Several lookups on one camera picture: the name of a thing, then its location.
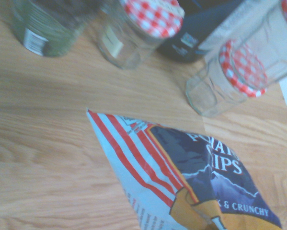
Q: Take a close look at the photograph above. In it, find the red striped potato chip bag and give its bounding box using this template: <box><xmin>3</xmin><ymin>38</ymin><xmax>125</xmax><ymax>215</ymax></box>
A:
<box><xmin>85</xmin><ymin>108</ymin><xmax>283</xmax><ymax>230</ymax></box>

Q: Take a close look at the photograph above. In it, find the glass jar red checkered lid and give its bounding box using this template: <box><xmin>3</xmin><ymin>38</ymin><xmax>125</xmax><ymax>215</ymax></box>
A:
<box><xmin>185</xmin><ymin>39</ymin><xmax>268</xmax><ymax>118</ymax></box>
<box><xmin>95</xmin><ymin>0</ymin><xmax>184</xmax><ymax>70</ymax></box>
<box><xmin>229</xmin><ymin>0</ymin><xmax>287</xmax><ymax>87</ymax></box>

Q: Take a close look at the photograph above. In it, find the dark Vega Sport protein tub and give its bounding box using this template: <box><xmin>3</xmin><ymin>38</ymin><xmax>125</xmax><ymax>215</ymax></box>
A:
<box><xmin>156</xmin><ymin>0</ymin><xmax>244</xmax><ymax>64</ymax></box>

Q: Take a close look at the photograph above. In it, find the short green glass jar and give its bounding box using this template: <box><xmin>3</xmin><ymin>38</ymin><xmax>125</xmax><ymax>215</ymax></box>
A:
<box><xmin>11</xmin><ymin>0</ymin><xmax>88</xmax><ymax>58</ymax></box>

